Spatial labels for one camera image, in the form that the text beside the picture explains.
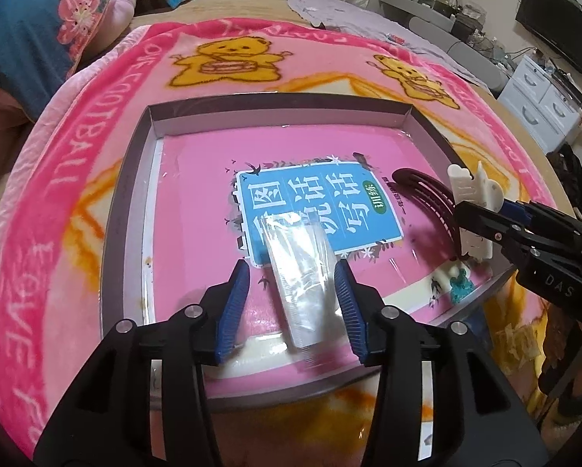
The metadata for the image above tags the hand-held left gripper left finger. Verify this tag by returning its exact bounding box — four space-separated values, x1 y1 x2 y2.
33 259 252 467

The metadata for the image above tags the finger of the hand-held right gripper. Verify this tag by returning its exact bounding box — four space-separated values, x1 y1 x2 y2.
501 199 582 240
454 202 531 260

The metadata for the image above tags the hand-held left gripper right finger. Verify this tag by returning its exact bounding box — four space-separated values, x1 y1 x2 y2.
333 259 550 467

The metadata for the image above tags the white hair clip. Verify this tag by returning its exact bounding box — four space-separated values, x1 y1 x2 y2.
447 163 508 261

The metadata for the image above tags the clear plastic packet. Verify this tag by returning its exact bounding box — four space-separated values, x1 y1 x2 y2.
264 221 350 363

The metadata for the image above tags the grey cardboard box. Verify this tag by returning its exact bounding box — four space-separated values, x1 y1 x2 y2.
100 88 520 414

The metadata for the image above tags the teal hair clip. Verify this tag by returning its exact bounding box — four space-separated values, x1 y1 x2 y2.
444 263 477 305

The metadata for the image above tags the dark maroon hair claw clip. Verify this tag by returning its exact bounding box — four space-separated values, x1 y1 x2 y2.
391 168 467 254

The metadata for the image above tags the white drawer cabinet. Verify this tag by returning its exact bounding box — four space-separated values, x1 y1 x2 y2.
498 53 582 154

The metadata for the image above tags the pink book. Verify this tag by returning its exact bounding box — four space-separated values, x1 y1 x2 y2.
147 125 496 381

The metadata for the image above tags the grey shelf unit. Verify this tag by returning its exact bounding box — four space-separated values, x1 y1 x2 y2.
379 0 512 94

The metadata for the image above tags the black television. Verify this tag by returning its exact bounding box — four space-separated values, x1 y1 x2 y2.
515 0 582 79

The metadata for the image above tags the pink bear print blanket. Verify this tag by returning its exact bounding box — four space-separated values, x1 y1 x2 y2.
0 17 569 467

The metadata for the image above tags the light purple cloth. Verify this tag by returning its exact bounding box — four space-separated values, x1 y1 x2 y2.
287 0 467 65

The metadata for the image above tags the blue floral quilt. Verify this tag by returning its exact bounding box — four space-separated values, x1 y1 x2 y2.
0 0 138 122

